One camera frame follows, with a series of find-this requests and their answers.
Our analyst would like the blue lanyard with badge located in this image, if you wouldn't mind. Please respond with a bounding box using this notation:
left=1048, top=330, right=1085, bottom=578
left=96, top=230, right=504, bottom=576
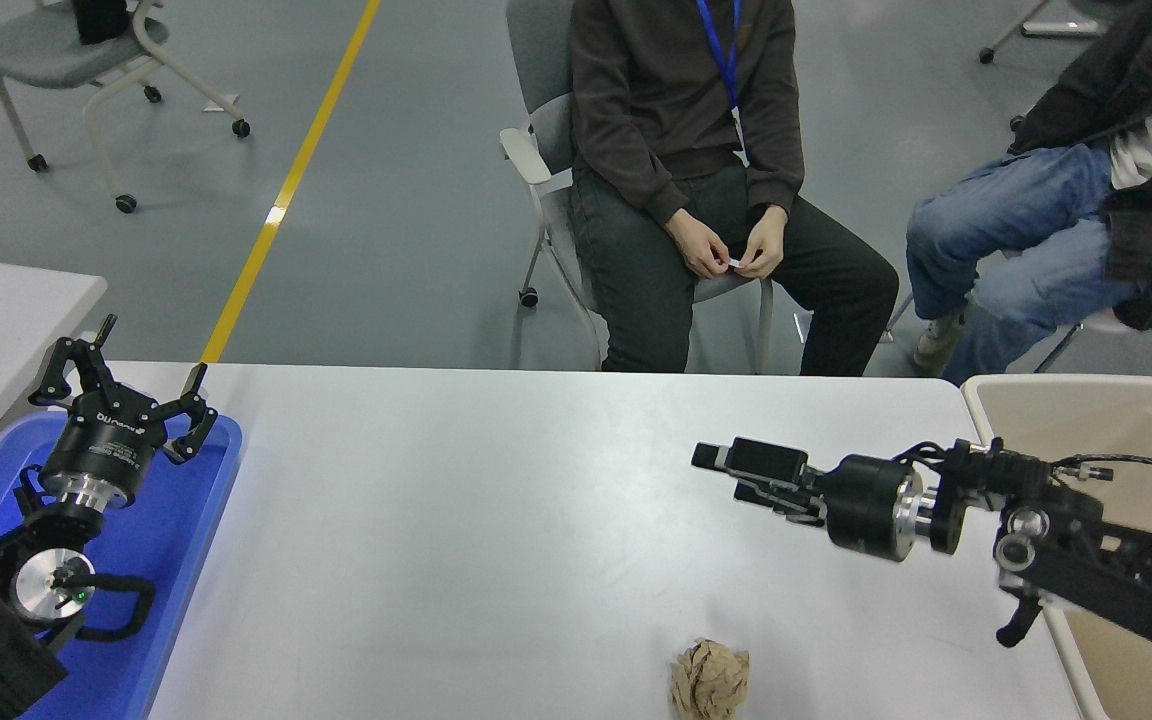
left=694, top=0, right=749, bottom=166

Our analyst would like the seated person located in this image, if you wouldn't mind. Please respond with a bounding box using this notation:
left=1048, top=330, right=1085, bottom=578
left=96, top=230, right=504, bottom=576
left=906, top=0, right=1152, bottom=386
left=568, top=0, right=901, bottom=377

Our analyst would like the person's right hand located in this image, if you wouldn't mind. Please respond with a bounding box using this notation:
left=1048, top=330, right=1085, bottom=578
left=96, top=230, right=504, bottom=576
left=664, top=208, right=732, bottom=279

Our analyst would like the large beige plastic bin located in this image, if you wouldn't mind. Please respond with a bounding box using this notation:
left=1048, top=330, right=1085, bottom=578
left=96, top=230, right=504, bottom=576
left=962, top=375, right=1152, bottom=720

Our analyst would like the black bag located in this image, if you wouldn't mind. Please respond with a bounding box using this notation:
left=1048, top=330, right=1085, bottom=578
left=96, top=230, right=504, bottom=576
left=72, top=0, right=132, bottom=46

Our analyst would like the grey chair with white armrest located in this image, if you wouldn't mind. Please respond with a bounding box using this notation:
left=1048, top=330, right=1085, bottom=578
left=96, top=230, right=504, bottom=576
left=499, top=0, right=775, bottom=373

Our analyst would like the white seat metal chair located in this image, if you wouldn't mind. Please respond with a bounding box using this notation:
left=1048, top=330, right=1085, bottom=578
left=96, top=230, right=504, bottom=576
left=881, top=295, right=1152, bottom=386

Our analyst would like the crumpled tan paper ball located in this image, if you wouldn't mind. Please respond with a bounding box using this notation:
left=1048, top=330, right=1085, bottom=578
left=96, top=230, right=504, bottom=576
left=671, top=640, right=751, bottom=720

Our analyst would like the person's left hand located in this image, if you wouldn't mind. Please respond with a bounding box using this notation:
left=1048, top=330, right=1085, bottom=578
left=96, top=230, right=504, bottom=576
left=736, top=205, right=789, bottom=279

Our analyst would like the grey chair on castors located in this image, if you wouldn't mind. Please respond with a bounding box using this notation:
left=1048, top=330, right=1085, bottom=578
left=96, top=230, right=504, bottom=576
left=978, top=0, right=1137, bottom=131

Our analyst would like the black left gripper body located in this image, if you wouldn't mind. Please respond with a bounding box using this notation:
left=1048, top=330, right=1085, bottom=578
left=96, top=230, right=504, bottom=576
left=41, top=393, right=169, bottom=493

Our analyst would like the blue plastic tray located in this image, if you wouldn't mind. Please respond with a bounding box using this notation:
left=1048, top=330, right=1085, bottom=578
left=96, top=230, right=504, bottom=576
left=0, top=410, right=244, bottom=720

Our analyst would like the grey chair with cream frame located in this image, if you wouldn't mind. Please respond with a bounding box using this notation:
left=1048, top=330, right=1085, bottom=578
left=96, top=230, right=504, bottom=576
left=0, top=0, right=252, bottom=214

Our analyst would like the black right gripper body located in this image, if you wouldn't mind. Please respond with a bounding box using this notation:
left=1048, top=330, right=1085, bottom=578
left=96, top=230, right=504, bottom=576
left=821, top=455, right=913, bottom=563

